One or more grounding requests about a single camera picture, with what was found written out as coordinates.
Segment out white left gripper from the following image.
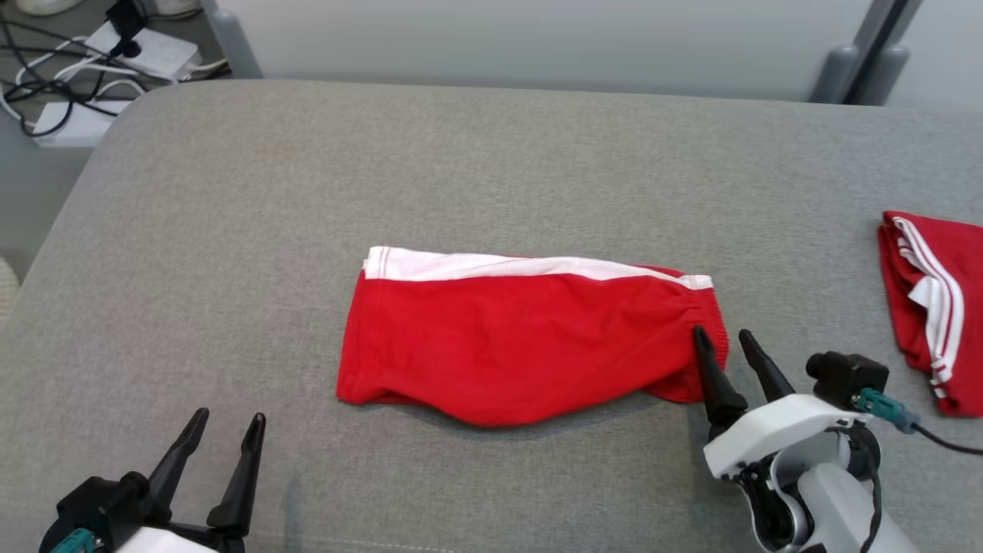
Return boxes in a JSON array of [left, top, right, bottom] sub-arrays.
[[114, 407, 268, 553]]

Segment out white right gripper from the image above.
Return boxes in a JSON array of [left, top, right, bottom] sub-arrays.
[[691, 324, 866, 482]]

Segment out red basketball jersey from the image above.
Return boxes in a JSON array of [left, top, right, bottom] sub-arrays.
[[877, 210, 983, 419]]

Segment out red basketball shorts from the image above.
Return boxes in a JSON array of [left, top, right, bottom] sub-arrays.
[[335, 245, 730, 429]]

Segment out white partition panel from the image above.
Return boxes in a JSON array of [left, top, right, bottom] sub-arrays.
[[219, 0, 876, 101], [883, 0, 983, 116]]

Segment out white power strip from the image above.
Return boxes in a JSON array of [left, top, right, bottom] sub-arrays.
[[83, 19, 203, 83]]

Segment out black power plug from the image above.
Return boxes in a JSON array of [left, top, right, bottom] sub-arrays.
[[104, 0, 152, 61]]

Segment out white container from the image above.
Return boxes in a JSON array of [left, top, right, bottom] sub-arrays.
[[14, 0, 84, 18]]

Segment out right camera cable teal connector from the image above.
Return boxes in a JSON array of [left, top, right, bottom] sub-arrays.
[[855, 387, 983, 457]]

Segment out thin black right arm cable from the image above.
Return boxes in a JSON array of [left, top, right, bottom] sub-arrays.
[[859, 461, 885, 553]]

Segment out grey partition post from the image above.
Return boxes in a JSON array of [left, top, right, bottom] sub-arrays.
[[808, 0, 895, 103], [201, 0, 263, 79], [852, 0, 926, 107]]

